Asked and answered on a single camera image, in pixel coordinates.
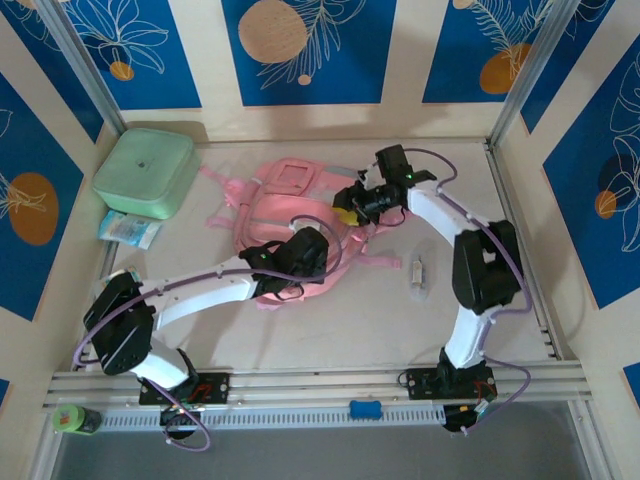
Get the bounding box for blue poster orange fruit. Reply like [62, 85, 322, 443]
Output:
[422, 0, 556, 105]

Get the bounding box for white slotted cable duct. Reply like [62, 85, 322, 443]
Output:
[102, 405, 446, 431]

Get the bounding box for blue poster white leaf outline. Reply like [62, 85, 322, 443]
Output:
[542, 47, 640, 311]

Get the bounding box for aluminium frame post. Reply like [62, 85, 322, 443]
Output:
[37, 0, 126, 134]
[487, 0, 576, 151]

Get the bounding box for green tape roll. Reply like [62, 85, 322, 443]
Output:
[52, 403, 103, 436]

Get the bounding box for blue plastic clip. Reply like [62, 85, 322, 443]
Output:
[349, 399, 384, 420]

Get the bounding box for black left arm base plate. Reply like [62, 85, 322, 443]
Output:
[138, 372, 232, 406]

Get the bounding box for aluminium table rail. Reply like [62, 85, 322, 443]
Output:
[42, 362, 594, 412]

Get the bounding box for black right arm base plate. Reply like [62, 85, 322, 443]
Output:
[405, 367, 497, 401]

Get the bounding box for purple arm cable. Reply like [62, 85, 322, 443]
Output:
[72, 214, 346, 451]
[404, 147, 532, 436]

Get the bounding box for aluminium side rail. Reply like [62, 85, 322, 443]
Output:
[483, 142, 574, 361]

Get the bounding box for pink backpack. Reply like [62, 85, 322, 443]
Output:
[199, 157, 404, 314]

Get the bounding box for blue poster beige circle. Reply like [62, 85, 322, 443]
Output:
[221, 0, 399, 107]

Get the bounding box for white green printed packet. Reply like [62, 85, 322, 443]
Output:
[97, 264, 142, 290]

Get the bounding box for blue white tissue pack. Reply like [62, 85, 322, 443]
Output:
[97, 209, 164, 250]

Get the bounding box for mint green square case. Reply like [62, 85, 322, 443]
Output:
[93, 128, 195, 220]

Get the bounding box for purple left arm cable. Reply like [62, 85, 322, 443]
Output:
[72, 214, 346, 451]

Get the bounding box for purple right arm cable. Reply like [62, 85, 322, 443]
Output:
[404, 147, 532, 436]

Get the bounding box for blue poster white flower outline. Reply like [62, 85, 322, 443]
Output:
[64, 0, 204, 111]

